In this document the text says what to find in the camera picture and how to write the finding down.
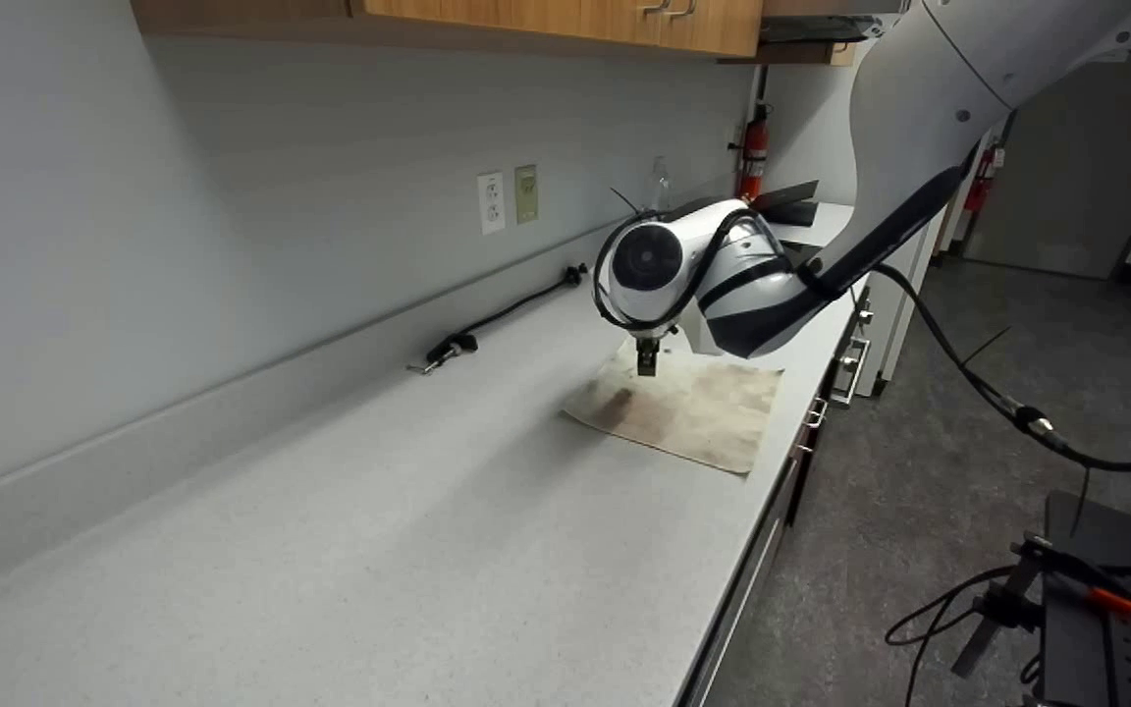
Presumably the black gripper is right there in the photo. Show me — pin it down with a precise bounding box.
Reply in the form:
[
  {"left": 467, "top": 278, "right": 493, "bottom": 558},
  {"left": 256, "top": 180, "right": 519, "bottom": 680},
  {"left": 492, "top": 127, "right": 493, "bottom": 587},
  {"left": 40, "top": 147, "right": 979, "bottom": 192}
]
[{"left": 629, "top": 333, "right": 669, "bottom": 380}]

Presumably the white cloth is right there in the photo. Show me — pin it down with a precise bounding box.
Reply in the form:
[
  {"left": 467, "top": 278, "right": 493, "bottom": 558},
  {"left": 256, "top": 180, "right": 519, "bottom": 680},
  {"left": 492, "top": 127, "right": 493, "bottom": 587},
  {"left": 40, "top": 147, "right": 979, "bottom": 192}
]
[{"left": 553, "top": 351, "right": 789, "bottom": 485}]

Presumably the clear soap bottle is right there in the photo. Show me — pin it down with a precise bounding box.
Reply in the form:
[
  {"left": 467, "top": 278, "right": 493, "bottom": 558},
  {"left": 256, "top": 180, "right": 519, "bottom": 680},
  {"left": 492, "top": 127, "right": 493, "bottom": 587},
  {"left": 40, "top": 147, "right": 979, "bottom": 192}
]
[{"left": 640, "top": 156, "right": 680, "bottom": 216}]

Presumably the red fire extinguisher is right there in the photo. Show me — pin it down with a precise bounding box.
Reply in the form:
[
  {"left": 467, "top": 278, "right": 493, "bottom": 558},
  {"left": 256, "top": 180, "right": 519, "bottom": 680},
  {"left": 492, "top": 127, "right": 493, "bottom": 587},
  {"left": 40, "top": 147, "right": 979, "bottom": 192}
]
[{"left": 730, "top": 101, "right": 779, "bottom": 209}]

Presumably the wooden upper cabinet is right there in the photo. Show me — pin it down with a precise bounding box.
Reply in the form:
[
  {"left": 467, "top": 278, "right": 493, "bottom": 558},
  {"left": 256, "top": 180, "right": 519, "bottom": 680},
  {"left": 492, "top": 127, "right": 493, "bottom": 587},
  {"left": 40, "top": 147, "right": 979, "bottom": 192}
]
[{"left": 127, "top": 0, "right": 913, "bottom": 67}]

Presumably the orange black clamp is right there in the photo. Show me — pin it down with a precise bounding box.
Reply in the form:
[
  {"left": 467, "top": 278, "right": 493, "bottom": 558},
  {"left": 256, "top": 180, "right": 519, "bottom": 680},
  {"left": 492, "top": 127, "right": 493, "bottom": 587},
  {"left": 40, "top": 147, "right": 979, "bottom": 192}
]
[{"left": 1013, "top": 529, "right": 1131, "bottom": 629}]

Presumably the black perforated breadboard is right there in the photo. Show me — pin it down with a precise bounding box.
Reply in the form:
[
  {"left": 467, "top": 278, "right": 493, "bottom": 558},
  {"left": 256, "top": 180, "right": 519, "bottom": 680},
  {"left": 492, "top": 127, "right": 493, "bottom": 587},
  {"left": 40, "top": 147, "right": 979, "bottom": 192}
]
[{"left": 1038, "top": 487, "right": 1131, "bottom": 707}]

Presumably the black power cord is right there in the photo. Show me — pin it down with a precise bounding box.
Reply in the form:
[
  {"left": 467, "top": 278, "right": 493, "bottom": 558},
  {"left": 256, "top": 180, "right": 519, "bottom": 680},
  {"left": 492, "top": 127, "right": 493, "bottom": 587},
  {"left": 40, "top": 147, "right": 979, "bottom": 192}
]
[{"left": 419, "top": 261, "right": 591, "bottom": 375}]

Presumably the beige wall plate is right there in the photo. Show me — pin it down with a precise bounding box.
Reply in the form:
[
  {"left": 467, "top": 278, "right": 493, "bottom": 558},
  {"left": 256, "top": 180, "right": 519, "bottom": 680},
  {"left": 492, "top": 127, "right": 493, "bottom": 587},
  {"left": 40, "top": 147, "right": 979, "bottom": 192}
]
[{"left": 510, "top": 156, "right": 547, "bottom": 231}]

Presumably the white wall outlet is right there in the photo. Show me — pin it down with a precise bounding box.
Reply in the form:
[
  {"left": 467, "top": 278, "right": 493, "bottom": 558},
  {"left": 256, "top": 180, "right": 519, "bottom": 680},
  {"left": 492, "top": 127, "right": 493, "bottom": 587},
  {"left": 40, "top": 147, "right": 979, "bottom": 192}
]
[{"left": 470, "top": 171, "right": 514, "bottom": 239}]

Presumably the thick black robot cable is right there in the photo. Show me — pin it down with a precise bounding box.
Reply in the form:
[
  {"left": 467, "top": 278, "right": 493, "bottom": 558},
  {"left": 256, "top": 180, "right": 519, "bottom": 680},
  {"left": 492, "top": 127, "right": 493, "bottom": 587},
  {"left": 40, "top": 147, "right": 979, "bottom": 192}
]
[{"left": 869, "top": 261, "right": 1131, "bottom": 481}]

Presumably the thin black cable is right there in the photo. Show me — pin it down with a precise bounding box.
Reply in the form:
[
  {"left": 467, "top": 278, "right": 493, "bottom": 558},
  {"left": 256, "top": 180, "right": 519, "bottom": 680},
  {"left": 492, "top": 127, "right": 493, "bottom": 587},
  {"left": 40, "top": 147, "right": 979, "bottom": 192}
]
[{"left": 883, "top": 561, "right": 1038, "bottom": 707}]

